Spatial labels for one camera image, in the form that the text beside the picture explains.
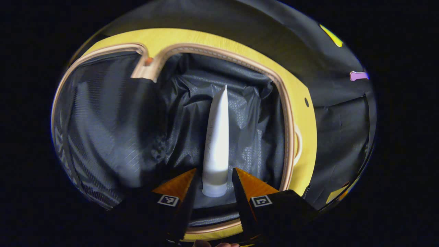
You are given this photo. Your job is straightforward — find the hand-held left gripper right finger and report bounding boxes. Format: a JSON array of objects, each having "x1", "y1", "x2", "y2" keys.
[{"x1": 232, "y1": 167, "x2": 319, "y2": 240}]

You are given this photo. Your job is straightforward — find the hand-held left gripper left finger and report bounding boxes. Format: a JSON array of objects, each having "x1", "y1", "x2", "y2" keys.
[{"x1": 117, "y1": 168, "x2": 198, "y2": 244}]

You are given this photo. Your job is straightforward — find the white skin care tube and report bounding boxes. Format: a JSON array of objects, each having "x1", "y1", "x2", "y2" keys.
[{"x1": 202, "y1": 85, "x2": 229, "y2": 198}]

